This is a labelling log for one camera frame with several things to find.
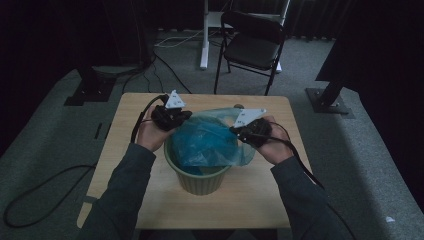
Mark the person's right hand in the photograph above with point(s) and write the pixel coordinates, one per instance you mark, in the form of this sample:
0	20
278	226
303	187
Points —
276	150

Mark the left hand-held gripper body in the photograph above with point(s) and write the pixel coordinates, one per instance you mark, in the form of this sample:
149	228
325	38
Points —
165	116

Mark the black slanted post with base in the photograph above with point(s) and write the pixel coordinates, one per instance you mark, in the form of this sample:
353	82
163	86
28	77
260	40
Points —
328	100

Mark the person's left hand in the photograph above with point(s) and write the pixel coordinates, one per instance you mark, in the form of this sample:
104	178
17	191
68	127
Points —
150	133

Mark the dark curtain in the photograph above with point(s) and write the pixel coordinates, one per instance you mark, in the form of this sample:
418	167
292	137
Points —
383	50

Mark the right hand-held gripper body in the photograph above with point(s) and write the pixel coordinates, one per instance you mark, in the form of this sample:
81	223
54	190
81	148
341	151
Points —
256	128

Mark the black folding chair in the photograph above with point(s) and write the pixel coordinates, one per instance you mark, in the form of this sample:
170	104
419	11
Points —
251	50

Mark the green ribbed plastic bin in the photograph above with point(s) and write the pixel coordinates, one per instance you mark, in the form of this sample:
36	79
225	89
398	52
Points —
200	181

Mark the white paper scrap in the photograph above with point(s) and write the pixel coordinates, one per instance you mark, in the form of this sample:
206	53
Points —
390	219

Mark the black tape strip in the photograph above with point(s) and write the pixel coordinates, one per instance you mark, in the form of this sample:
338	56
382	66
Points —
98	130

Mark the white desk frame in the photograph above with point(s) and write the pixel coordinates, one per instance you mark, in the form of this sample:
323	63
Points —
204	40

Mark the blue plastic bag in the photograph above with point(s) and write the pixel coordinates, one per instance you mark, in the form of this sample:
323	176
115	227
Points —
203	140

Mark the grey tape piece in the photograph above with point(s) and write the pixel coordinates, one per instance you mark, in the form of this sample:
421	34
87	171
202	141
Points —
89	199

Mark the black stand with square base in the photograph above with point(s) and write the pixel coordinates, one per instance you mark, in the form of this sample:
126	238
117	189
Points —
90	90

